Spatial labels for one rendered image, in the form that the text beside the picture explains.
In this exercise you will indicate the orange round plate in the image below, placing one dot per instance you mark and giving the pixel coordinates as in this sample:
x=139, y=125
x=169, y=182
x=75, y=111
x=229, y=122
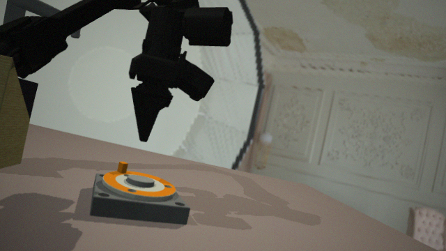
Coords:
x=117, y=182

